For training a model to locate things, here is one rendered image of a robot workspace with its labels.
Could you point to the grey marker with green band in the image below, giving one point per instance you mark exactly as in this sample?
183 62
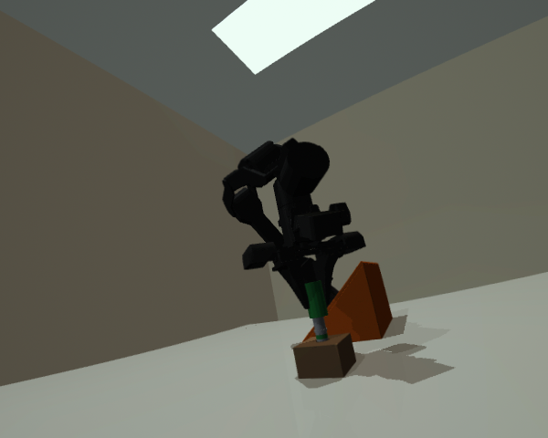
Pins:
320 329

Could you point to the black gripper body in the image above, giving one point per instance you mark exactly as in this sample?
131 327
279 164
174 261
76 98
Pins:
257 255

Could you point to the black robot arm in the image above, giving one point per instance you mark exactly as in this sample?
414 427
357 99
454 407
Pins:
298 167

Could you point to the dark green cylinder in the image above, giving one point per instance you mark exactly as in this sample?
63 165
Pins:
317 303

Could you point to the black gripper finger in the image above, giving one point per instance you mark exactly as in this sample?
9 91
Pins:
323 272
291 271

